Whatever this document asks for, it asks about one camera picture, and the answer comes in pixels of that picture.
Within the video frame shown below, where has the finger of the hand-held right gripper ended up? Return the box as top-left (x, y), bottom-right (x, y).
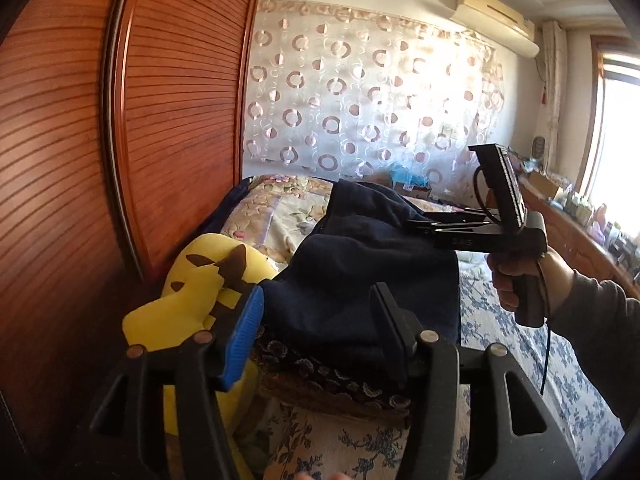
top-left (403, 219), bottom-right (483, 236)
top-left (422, 208), bottom-right (496, 223)

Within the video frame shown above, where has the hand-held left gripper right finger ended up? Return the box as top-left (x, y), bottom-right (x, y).
top-left (369, 282), bottom-right (583, 480)

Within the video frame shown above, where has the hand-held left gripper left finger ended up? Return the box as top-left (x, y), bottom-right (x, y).
top-left (62, 285), bottom-right (266, 480)

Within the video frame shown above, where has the navy printed T-shirt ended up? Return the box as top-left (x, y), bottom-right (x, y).
top-left (260, 179), bottom-right (461, 396)

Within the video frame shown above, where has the person's right forearm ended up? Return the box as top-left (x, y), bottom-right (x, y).
top-left (552, 252), bottom-right (640, 431)

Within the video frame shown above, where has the person's right hand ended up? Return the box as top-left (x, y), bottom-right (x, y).
top-left (487, 249), bottom-right (565, 313)

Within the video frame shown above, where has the blue plastic bag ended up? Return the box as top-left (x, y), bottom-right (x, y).
top-left (390, 162), bottom-right (431, 189)

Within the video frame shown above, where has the yellow plush toy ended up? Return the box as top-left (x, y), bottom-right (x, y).
top-left (122, 234), bottom-right (278, 480)

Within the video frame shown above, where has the cardboard box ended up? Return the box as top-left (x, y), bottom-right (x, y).
top-left (525, 167), bottom-right (563, 201)

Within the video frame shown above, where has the wooden low cabinet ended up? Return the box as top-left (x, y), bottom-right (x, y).
top-left (520, 190), bottom-right (640, 311)

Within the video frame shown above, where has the row of windowsill clutter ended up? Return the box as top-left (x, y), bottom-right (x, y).
top-left (510, 135), bottom-right (640, 271)

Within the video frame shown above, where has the blue floral bed sheet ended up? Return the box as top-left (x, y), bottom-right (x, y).
top-left (235, 255), bottom-right (626, 480)

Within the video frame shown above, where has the floral quilt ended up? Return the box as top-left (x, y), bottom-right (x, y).
top-left (220, 175), bottom-right (451, 271)

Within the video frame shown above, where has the navy blanket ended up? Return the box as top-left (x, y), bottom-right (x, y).
top-left (210, 177), bottom-right (253, 241)

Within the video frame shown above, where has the pale window curtain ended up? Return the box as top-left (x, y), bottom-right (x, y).
top-left (537, 20), bottom-right (568, 171)

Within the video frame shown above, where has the bright window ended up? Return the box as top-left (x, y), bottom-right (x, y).
top-left (575, 35), bottom-right (640, 226)

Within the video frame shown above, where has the white air conditioner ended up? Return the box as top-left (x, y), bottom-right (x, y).
top-left (450, 0), bottom-right (542, 58)

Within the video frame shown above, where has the wooden slatted wardrobe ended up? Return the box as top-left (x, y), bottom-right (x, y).
top-left (0, 0), bottom-right (268, 461)

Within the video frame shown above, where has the black cable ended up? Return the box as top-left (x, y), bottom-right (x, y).
top-left (535, 255), bottom-right (554, 396)

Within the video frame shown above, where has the sheer circle-patterned wall curtain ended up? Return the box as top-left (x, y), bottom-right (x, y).
top-left (242, 0), bottom-right (506, 196)

